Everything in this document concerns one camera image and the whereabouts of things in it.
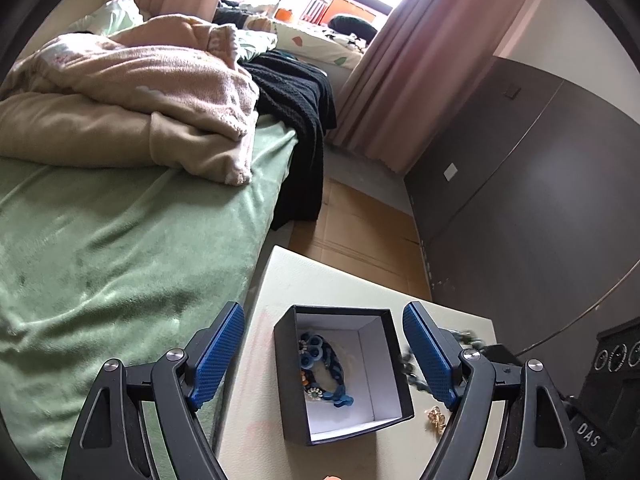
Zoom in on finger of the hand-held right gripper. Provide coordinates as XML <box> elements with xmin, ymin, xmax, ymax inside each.
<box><xmin>482</xmin><ymin>343</ymin><xmax>523</xmax><ymax>367</ymax></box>

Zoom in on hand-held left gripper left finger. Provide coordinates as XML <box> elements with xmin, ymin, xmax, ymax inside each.
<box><xmin>62</xmin><ymin>301</ymin><xmax>246</xmax><ymax>480</ymax></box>

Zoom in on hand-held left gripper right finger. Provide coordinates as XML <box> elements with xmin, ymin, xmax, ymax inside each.
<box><xmin>402</xmin><ymin>301</ymin><xmax>586</xmax><ymax>480</ymax></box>

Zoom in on dark beaded necklace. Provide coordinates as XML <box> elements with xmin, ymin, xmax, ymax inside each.
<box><xmin>399</xmin><ymin>329</ymin><xmax>488</xmax><ymax>392</ymax></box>

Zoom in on blue beaded bracelet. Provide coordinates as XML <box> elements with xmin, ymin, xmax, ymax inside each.
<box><xmin>298</xmin><ymin>332</ymin><xmax>356</xmax><ymax>407</ymax></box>

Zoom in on black jewelry box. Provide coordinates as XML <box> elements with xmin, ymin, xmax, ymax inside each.
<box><xmin>273</xmin><ymin>304</ymin><xmax>416</xmax><ymax>447</ymax></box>

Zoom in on small gold jewelry piece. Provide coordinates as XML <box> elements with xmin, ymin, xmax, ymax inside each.
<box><xmin>425</xmin><ymin>406</ymin><xmax>449</xmax><ymax>434</ymax></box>

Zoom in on green bed blanket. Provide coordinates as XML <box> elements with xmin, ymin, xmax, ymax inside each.
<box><xmin>0</xmin><ymin>112</ymin><xmax>300</xmax><ymax>480</ymax></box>

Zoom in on dark grey wardrobe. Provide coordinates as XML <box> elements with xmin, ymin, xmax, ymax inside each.
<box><xmin>404</xmin><ymin>55</ymin><xmax>640</xmax><ymax>403</ymax></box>

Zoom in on black knitted cloth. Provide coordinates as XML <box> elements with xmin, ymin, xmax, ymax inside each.
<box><xmin>239</xmin><ymin>49</ymin><xmax>338</xmax><ymax>231</ymax></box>

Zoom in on beige blanket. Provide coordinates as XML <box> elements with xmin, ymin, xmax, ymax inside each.
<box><xmin>0</xmin><ymin>91</ymin><xmax>241</xmax><ymax>181</ymax></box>

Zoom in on pink fleece blanket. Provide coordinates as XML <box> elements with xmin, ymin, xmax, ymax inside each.
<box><xmin>11</xmin><ymin>12</ymin><xmax>261</xmax><ymax>187</ymax></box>

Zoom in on white patterned window seat cushion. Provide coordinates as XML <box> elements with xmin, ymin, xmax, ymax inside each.
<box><xmin>272</xmin><ymin>17</ymin><xmax>371</xmax><ymax>68</ymax></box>

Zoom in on dark green cushion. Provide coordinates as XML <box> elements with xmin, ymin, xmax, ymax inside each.
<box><xmin>327</xmin><ymin>14</ymin><xmax>376</xmax><ymax>37</ymax></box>

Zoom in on light green pillow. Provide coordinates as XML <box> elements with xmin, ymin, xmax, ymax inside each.
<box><xmin>67</xmin><ymin>0</ymin><xmax>146</xmax><ymax>37</ymax></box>

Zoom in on grey cable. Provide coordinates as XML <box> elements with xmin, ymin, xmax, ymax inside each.
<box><xmin>515</xmin><ymin>267</ymin><xmax>640</xmax><ymax>357</ymax></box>

